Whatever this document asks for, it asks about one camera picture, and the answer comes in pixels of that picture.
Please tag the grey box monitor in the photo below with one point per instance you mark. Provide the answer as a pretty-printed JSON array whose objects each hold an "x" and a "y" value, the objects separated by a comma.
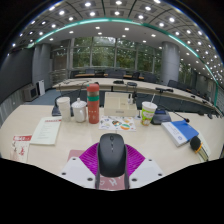
[{"x": 30, "y": 92}]

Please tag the cream cardboard box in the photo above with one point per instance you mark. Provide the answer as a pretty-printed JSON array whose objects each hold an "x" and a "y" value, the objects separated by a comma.
[{"x": 116, "y": 106}]

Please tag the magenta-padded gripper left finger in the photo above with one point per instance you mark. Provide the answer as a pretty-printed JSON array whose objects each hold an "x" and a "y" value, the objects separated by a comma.
[{"x": 75, "y": 168}]

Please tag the black conference microphone unit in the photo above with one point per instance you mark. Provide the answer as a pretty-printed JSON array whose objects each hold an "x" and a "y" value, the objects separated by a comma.
[
  {"x": 160, "y": 117},
  {"x": 55, "y": 110}
]

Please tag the pink printed mouse pad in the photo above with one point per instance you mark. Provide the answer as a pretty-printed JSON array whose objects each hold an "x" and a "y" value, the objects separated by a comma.
[{"x": 75, "y": 154}]

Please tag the blue and white book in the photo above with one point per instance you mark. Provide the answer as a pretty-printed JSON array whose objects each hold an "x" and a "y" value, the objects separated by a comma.
[{"x": 185, "y": 128}]

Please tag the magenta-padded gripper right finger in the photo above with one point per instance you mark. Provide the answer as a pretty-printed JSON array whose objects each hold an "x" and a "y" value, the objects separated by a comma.
[{"x": 146, "y": 168}]

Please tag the white green paper cup with straw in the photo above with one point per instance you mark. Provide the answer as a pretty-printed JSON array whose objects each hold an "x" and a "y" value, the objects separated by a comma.
[{"x": 148, "y": 115}]

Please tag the curved beige conference desk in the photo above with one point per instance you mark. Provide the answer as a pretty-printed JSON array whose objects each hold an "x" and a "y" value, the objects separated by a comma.
[{"x": 100, "y": 82}]

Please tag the group of ceiling lights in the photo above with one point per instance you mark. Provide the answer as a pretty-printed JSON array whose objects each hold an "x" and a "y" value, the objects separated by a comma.
[{"x": 118, "y": 2}]

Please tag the white standing panel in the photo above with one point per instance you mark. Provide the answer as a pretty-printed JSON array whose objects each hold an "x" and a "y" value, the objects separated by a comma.
[{"x": 40, "y": 87}]

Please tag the white lidded mug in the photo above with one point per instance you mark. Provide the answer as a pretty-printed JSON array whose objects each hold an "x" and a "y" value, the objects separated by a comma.
[{"x": 79, "y": 111}]

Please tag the black computer mouse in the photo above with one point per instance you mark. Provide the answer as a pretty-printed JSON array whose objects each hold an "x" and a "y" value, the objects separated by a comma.
[{"x": 112, "y": 155}]

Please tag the red and white pamphlet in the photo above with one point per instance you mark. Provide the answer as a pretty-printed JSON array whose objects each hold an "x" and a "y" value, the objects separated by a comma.
[{"x": 20, "y": 148}]

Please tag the red bottle with green band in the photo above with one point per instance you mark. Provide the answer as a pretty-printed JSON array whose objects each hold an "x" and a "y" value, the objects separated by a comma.
[{"x": 93, "y": 106}]

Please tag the white paper with text lines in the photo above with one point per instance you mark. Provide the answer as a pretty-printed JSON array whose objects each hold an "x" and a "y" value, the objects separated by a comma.
[{"x": 206, "y": 146}]

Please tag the white printed paper sheet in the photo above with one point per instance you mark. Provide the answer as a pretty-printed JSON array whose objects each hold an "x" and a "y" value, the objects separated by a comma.
[{"x": 46, "y": 131}]

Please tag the white paper cup stack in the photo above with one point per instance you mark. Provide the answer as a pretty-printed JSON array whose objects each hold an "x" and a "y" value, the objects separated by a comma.
[{"x": 64, "y": 108}]

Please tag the colourful sticker sheet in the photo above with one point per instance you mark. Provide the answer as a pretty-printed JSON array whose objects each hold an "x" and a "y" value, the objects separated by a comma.
[{"x": 116, "y": 123}]

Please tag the group of dark office chairs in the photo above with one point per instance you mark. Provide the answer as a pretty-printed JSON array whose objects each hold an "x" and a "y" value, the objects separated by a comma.
[{"x": 115, "y": 73}]

